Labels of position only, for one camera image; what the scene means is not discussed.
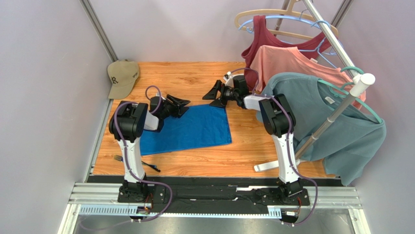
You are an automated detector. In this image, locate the aluminium frame rail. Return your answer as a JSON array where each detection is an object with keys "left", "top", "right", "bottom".
[{"left": 68, "top": 183, "right": 366, "bottom": 222}]

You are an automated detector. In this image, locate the maroon tank top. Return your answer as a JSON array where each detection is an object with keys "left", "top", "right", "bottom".
[{"left": 242, "top": 17, "right": 331, "bottom": 72}]

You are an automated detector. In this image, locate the teal t-shirt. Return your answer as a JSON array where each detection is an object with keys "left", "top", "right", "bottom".
[{"left": 261, "top": 73, "right": 386, "bottom": 186}]

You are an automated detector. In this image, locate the teal green hanger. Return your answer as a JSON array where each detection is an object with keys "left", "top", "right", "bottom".
[{"left": 318, "top": 66, "right": 383, "bottom": 123}]

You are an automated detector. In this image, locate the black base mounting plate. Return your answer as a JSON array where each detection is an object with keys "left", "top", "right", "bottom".
[{"left": 87, "top": 175, "right": 312, "bottom": 215}]

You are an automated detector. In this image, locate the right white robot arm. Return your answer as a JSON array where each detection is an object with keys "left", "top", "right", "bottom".
[{"left": 202, "top": 75, "right": 302, "bottom": 197}]

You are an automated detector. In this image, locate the beige wooden hanger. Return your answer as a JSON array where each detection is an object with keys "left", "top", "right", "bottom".
[{"left": 234, "top": 0, "right": 339, "bottom": 41}]

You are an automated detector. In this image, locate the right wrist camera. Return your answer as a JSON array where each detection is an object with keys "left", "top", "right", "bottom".
[{"left": 223, "top": 71, "right": 235, "bottom": 88}]

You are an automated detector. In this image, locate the light blue hanger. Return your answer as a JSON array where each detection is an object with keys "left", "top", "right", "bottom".
[{"left": 236, "top": 16, "right": 346, "bottom": 69}]

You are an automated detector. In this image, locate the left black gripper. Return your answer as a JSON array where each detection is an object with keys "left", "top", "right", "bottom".
[{"left": 160, "top": 94, "right": 189, "bottom": 119}]

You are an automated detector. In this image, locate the beige baseball cap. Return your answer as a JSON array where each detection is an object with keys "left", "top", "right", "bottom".
[{"left": 107, "top": 60, "right": 140, "bottom": 99}]

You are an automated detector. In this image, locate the salmon pink t-shirt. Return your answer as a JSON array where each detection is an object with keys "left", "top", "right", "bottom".
[{"left": 245, "top": 45, "right": 352, "bottom": 91}]

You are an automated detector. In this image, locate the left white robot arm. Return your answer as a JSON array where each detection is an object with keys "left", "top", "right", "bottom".
[{"left": 109, "top": 95, "right": 190, "bottom": 197}]

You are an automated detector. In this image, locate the black fork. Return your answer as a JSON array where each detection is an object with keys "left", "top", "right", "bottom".
[{"left": 113, "top": 155, "right": 161, "bottom": 173}]

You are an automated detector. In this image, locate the metal clothes rack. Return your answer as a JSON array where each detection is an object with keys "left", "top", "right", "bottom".
[{"left": 224, "top": 0, "right": 376, "bottom": 173}]

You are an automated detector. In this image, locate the blue cloth napkin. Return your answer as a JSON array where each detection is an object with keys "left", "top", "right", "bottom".
[{"left": 140, "top": 104, "right": 232, "bottom": 156}]

